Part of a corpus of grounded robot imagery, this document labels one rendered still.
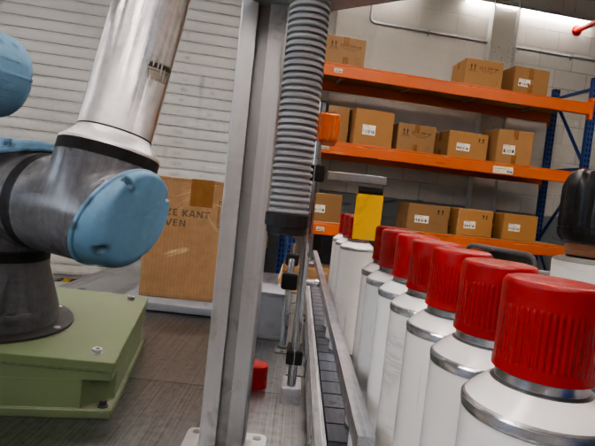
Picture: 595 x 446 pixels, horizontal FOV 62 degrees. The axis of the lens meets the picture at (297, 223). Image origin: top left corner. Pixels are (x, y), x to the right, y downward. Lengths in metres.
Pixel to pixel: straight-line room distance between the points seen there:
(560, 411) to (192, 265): 0.99
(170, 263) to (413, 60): 4.67
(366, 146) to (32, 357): 3.90
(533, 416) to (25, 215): 0.53
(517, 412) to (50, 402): 0.54
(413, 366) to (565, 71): 6.18
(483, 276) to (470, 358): 0.04
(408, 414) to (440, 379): 0.06
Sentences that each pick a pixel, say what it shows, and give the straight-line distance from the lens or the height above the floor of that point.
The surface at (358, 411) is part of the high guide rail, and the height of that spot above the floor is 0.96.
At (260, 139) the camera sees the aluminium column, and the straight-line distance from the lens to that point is 0.49.
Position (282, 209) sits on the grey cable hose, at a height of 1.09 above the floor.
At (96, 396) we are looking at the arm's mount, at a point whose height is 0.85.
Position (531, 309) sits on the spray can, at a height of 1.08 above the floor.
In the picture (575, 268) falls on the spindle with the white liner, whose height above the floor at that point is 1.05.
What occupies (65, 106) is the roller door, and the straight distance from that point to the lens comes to 5.08.
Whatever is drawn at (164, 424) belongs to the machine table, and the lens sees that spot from 0.63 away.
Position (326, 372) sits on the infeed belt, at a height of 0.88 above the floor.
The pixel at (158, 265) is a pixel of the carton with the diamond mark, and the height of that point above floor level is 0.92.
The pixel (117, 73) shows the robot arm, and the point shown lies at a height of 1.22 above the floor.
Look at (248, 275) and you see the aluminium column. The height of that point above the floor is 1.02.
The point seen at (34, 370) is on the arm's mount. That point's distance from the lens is 0.64.
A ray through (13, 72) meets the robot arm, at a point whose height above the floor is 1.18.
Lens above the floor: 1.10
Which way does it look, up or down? 3 degrees down
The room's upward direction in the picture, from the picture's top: 6 degrees clockwise
